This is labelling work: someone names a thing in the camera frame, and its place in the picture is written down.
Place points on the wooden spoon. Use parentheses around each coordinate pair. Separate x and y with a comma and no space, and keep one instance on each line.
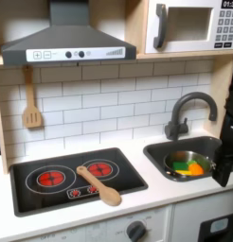
(105,192)

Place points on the orange toy carrot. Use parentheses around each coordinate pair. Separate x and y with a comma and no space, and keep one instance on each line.
(196,170)

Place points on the dark grey sink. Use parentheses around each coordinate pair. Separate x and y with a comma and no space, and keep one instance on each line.
(191,145)

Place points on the green toy block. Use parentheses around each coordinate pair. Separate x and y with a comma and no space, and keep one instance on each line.
(180,165)

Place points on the dark grey tap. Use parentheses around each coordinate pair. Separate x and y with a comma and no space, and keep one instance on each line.
(176,127)

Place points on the black dishwasher panel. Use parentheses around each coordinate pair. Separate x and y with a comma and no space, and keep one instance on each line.
(206,234)

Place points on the black stove cooktop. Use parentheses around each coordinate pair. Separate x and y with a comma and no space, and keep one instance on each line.
(121,182)

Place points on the grey oven knob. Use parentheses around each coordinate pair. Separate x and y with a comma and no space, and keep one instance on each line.
(135,231)

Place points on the white toy microwave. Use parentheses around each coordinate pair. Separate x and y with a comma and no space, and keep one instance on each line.
(191,44)

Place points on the wooden slotted spatula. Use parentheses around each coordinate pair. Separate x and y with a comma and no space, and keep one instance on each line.
(32,118)

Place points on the grey range hood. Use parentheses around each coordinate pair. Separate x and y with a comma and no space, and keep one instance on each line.
(68,38)

